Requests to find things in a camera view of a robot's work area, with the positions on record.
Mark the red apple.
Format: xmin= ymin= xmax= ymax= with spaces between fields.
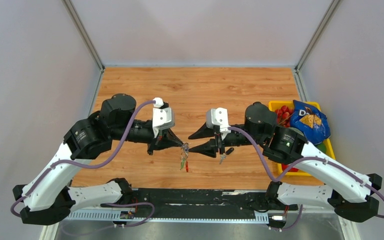
xmin=281 ymin=163 xmax=300 ymax=173

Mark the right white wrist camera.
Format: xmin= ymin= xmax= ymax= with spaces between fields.
xmin=205 ymin=107 xmax=231 ymax=140

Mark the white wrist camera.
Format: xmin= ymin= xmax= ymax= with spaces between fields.
xmin=205 ymin=107 xmax=231 ymax=140
xmin=152 ymin=97 xmax=175 ymax=138

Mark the green lime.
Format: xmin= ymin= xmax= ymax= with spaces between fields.
xmin=315 ymin=142 xmax=327 ymax=154

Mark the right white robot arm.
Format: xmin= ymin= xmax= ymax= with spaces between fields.
xmin=189 ymin=102 xmax=382 ymax=223

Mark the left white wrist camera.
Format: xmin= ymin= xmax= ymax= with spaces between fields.
xmin=152 ymin=97 xmax=175 ymax=138

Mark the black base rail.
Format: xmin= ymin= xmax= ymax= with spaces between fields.
xmin=100 ymin=188 xmax=299 ymax=221

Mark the black-headed key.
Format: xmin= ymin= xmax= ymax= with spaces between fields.
xmin=219 ymin=147 xmax=235 ymax=165

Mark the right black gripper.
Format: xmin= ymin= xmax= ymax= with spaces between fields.
xmin=188 ymin=120 xmax=266 ymax=158

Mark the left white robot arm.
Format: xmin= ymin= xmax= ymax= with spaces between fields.
xmin=10 ymin=93 xmax=183 ymax=226

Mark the blue chip bag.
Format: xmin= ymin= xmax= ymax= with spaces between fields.
xmin=289 ymin=100 xmax=331 ymax=145

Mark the red cherry tomatoes bunch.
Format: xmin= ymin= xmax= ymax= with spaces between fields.
xmin=274 ymin=105 xmax=294 ymax=128

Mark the keyring bundle with red tag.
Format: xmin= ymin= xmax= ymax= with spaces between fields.
xmin=180 ymin=142 xmax=189 ymax=173

